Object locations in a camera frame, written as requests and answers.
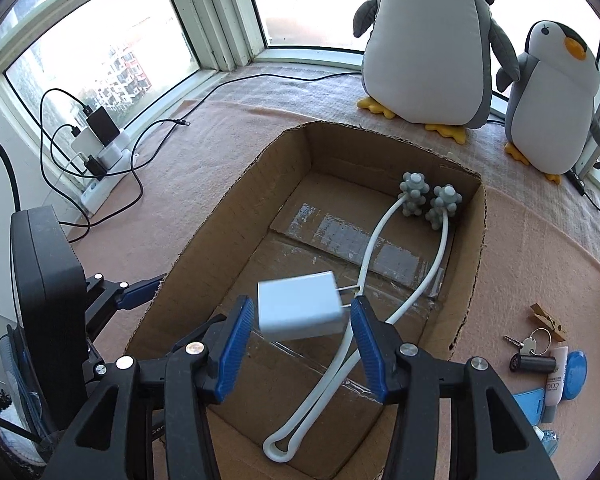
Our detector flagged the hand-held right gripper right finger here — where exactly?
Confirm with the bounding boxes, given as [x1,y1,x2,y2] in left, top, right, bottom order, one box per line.
[349,296,561,480]

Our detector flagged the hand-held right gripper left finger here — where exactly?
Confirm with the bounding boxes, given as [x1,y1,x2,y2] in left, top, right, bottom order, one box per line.
[40,295,255,480]

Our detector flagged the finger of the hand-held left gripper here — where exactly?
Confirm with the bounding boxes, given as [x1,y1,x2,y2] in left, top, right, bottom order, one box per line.
[84,272,167,341]
[82,344,117,386]

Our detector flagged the white charger adapter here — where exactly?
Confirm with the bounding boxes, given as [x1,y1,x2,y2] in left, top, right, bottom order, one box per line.
[257,271,358,343]

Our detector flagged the cardboard box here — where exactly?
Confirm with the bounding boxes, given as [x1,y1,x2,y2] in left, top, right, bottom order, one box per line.
[124,121,487,480]

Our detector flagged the keys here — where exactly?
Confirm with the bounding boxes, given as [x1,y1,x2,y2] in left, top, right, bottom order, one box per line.
[504,327,553,357]

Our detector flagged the black cylinder keychain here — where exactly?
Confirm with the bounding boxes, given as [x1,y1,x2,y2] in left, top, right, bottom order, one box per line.
[510,352,556,374]

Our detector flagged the light blue phone stand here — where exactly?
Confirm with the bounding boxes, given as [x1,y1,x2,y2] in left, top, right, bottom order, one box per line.
[511,390,548,428]

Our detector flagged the wooden clothespin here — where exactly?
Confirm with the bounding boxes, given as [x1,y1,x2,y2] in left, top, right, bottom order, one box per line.
[529,303,568,342]

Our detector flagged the white cream tube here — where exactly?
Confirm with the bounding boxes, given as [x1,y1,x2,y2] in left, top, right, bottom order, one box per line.
[540,346,571,423]

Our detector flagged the blue round lid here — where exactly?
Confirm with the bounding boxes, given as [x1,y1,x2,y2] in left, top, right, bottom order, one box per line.
[560,350,590,402]

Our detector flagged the clear plastic container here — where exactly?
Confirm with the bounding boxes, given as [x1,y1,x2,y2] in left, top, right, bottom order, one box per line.
[0,325,56,466]

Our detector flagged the white power strip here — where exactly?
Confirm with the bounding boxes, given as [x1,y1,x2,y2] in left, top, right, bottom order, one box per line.
[80,132,142,213]

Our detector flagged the pink felt blanket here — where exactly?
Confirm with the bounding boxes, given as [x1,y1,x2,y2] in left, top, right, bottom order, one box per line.
[65,95,600,480]

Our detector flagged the white plug-in charger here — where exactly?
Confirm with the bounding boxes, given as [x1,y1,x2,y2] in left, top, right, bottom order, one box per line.
[71,129,102,157]

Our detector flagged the white neck massager grey balls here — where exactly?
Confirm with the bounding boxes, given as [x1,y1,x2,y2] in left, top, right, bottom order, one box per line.
[262,172,463,463]

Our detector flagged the black charger brick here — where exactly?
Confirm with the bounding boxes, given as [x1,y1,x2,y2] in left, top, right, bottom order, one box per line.
[82,106,121,143]

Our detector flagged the small penguin plush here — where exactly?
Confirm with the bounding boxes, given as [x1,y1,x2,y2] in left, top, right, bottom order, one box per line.
[496,21,600,185]

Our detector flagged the large penguin plush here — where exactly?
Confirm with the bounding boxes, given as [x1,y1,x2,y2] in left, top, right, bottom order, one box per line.
[352,0,521,143]

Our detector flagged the black cable with plug tip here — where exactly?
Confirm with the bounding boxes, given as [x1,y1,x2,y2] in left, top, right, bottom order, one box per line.
[67,118,191,243]

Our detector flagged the thick black cable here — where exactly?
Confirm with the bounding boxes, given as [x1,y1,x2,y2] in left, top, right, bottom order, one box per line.
[0,134,22,212]

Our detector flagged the black charger cable loop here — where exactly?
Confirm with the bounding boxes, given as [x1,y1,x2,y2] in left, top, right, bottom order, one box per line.
[39,88,95,221]

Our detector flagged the long black cable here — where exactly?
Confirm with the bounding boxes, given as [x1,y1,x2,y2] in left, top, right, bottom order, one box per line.
[182,71,363,118]

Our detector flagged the white window frame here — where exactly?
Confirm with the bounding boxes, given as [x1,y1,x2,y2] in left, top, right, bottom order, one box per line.
[0,0,600,201]

